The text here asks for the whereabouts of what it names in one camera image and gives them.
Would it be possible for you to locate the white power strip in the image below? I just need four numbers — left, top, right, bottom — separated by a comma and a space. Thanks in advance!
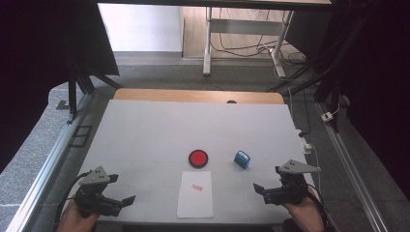
295, 129, 313, 155

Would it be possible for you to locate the person's left hand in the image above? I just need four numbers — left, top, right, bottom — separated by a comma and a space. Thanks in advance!
57, 200, 100, 232

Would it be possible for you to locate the thin white power cable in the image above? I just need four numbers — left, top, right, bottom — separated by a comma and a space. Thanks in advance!
309, 144, 324, 194

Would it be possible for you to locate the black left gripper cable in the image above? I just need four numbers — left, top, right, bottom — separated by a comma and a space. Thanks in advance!
53, 171, 92, 226

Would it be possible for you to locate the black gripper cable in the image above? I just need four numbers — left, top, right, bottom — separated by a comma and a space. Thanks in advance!
306, 183, 331, 232
53, 171, 92, 226

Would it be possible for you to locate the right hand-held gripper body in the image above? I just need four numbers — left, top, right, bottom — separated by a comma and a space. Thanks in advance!
262, 159, 322, 206

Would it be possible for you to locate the blue stamp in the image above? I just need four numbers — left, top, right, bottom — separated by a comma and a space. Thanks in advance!
233, 150, 251, 170

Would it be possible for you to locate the light grey table cover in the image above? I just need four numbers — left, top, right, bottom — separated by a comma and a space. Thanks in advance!
79, 99, 328, 225

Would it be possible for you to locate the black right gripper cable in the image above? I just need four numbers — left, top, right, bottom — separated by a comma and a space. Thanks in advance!
306, 183, 331, 232

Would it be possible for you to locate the black curtain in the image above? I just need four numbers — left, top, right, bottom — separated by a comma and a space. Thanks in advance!
335, 0, 410, 201
0, 0, 120, 173

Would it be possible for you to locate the white metal desk frame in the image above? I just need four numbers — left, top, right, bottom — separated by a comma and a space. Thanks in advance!
202, 7, 295, 79

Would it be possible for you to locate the white paper sheet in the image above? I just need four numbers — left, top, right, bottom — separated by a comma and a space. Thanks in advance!
176, 170, 215, 219

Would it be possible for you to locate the aluminium floor rail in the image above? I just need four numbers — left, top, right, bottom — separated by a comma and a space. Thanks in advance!
314, 101, 392, 232
6, 93, 95, 232

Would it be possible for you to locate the black metal stand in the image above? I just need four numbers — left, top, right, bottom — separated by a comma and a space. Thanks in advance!
66, 62, 124, 126

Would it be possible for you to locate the person's right hand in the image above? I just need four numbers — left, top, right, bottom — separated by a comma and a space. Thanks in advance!
283, 188, 325, 232

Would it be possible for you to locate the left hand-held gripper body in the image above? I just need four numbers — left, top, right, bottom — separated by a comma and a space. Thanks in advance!
74, 165, 125, 218

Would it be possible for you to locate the round red ink pad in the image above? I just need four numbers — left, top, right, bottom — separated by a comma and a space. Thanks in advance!
188, 149, 210, 169

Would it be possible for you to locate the black floor cable tangle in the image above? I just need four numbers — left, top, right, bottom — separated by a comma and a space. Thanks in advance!
210, 8, 308, 66

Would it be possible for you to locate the wooden table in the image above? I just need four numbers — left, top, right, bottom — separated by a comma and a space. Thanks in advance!
113, 88, 285, 105

